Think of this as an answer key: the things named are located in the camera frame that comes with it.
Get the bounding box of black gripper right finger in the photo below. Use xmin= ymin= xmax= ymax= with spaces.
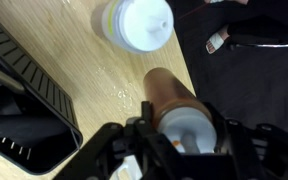
xmin=204 ymin=102 xmax=229 ymax=154

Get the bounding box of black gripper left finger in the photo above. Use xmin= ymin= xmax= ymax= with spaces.
xmin=140 ymin=101 xmax=152 ymax=127

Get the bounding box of brown sauce bottle white cap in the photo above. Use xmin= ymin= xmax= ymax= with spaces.
xmin=143 ymin=68 xmax=217 ymax=154

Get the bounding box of brown squeeze bottle white cap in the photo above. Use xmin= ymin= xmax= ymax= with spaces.
xmin=101 ymin=0 xmax=174 ymax=54

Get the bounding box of person's foot in sandal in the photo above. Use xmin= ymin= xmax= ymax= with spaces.
xmin=205 ymin=25 xmax=229 ymax=54

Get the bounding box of black utensil caddy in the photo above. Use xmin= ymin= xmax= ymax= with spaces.
xmin=0 ymin=23 xmax=83 ymax=175

